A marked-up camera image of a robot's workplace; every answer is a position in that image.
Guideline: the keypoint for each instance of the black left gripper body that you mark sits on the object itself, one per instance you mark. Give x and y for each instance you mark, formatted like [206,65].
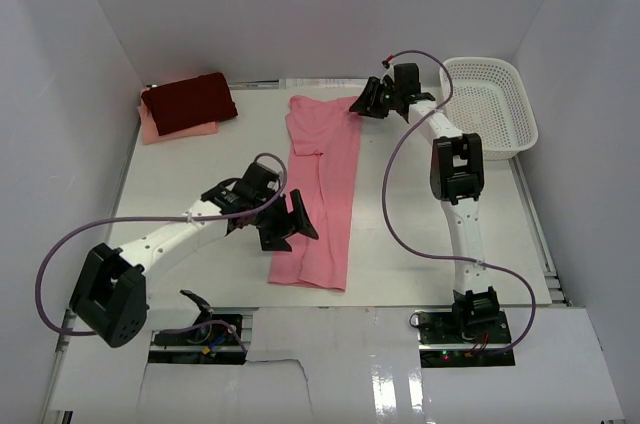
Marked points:
[269,212]

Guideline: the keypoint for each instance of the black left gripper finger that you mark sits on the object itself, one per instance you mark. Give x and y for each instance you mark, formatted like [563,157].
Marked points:
[274,238]
[300,218]

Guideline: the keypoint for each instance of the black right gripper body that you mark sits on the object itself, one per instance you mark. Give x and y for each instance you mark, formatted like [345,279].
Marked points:
[390,96]

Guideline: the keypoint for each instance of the pink t-shirt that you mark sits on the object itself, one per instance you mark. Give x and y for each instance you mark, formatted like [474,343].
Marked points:
[325,143]

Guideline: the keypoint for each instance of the white perforated plastic basket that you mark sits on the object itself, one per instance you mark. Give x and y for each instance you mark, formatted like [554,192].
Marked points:
[489,99]

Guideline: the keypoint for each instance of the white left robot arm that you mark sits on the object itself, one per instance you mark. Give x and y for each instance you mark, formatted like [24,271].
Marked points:
[111,295]

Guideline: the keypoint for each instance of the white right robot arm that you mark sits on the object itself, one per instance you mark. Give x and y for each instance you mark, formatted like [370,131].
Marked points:
[456,180]

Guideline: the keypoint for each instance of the dark red folded t-shirt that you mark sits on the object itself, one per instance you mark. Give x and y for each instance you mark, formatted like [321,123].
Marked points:
[185,104]

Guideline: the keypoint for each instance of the white front cover board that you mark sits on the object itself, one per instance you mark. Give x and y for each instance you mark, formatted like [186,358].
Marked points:
[344,365]

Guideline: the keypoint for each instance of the white paper sheet at wall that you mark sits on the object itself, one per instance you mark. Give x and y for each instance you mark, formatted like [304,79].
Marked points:
[292,83]

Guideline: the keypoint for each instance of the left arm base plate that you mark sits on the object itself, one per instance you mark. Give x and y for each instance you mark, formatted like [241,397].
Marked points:
[210,345]

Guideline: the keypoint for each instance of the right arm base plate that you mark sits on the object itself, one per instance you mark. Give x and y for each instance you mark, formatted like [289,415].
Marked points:
[443,346]

